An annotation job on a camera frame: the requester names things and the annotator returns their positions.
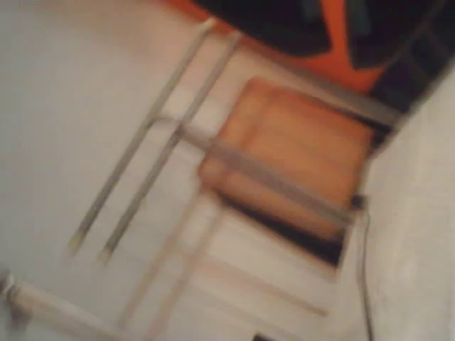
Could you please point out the wooden stool seat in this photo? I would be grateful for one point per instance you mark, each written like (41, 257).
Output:
(295, 152)

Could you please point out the grey metal pole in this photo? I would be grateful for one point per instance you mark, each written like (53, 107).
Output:
(42, 302)

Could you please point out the black slatted crate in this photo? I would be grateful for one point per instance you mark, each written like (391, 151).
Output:
(416, 78)

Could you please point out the beige wrinkled cloth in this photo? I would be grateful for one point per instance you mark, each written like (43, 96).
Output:
(416, 231)

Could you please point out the grey metal drying rack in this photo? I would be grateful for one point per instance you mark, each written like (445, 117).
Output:
(199, 96)

